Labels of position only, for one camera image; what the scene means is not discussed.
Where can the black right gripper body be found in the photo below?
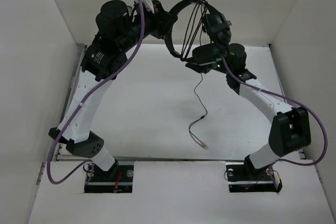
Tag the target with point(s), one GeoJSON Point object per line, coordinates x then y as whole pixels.
{"type": "Point", "coordinates": [217, 64]}

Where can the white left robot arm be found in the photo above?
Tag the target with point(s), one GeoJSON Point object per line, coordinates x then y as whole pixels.
{"type": "Point", "coordinates": [119, 30]}

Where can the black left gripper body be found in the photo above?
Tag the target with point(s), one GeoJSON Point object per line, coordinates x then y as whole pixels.
{"type": "Point", "coordinates": [153, 22]}

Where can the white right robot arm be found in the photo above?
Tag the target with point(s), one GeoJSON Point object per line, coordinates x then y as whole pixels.
{"type": "Point", "coordinates": [290, 127]}

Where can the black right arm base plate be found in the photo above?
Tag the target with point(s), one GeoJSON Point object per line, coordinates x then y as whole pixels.
{"type": "Point", "coordinates": [239, 181]}

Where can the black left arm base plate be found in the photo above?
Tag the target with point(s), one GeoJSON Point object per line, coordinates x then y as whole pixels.
{"type": "Point", "coordinates": [98, 183]}

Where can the black headset with microphone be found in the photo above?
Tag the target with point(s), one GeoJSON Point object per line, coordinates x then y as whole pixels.
{"type": "Point", "coordinates": [204, 19]}

